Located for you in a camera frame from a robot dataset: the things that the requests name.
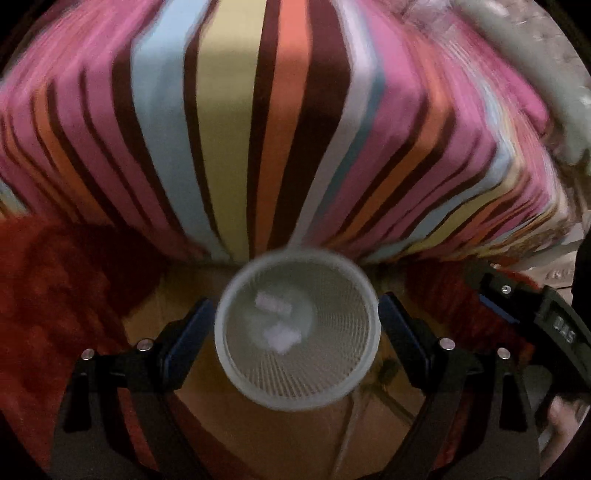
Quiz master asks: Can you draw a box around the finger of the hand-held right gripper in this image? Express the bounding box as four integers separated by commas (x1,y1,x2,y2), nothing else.
464,262,546,325

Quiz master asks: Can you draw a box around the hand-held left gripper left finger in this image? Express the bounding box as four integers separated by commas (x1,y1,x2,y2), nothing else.
50,298,215,480

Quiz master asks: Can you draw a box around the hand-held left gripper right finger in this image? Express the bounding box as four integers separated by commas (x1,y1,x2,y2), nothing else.
378,292,541,480

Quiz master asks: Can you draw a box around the white mesh wastebasket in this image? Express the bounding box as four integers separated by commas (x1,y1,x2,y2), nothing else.
213,249,382,412

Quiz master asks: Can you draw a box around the pale pink paper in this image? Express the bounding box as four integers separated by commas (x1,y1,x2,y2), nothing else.
255,292,293,317

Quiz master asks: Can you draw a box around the white paper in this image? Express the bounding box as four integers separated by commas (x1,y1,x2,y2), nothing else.
262,323,303,355

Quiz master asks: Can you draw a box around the person's right hand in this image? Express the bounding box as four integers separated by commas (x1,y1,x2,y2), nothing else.
545,398,580,464

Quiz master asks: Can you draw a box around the red shaggy rug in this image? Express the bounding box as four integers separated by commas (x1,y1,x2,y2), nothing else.
0,215,536,480

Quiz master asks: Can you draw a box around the striped bed sheet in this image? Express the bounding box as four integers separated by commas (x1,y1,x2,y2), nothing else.
0,0,573,265

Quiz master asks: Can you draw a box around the grey-green pillow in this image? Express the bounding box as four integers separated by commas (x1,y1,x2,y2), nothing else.
457,0,591,164

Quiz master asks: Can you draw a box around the tufted grey headboard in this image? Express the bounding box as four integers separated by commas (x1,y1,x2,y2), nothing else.
503,0,585,75

